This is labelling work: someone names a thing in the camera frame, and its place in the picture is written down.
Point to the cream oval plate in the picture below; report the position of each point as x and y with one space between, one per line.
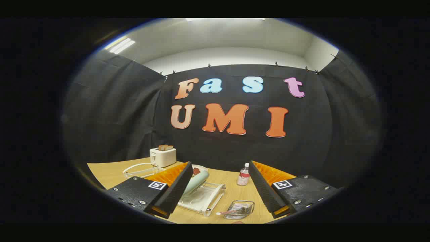
204 167

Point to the clear plastic bottle red label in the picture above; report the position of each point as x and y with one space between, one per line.
243 176

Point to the red meat patty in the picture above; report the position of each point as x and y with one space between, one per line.
197 170

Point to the light green plate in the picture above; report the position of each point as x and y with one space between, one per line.
196 181

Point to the ceiling light panel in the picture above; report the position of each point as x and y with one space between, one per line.
121 45

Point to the toast slices in toaster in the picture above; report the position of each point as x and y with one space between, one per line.
165 147

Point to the black backdrop cloth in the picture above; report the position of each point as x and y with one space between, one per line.
134 117

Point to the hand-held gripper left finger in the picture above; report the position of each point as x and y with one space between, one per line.
179 188

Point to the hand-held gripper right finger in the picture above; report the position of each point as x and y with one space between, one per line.
265 191

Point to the white toaster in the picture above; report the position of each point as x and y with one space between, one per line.
164 158

